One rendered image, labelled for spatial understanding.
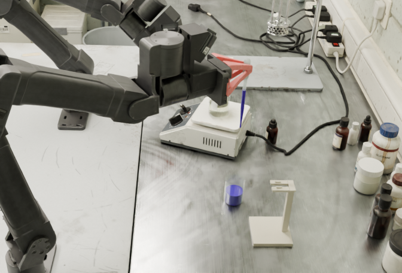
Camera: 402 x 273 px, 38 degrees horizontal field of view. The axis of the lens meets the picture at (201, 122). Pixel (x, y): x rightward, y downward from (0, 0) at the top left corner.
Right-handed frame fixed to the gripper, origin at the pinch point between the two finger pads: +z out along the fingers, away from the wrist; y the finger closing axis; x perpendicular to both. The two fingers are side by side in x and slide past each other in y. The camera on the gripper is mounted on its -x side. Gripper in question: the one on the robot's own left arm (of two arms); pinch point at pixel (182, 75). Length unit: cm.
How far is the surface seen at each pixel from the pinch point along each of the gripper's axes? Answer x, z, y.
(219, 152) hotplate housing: -0.2, 18.8, -12.4
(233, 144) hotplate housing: -4.6, 19.1, -12.4
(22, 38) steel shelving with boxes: 159, -65, 145
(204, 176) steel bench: 1.8, 19.0, -20.7
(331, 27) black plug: -13, 28, 64
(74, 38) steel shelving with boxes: 138, -44, 154
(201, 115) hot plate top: -1.8, 9.6, -8.9
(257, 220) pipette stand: -8.5, 30.2, -31.4
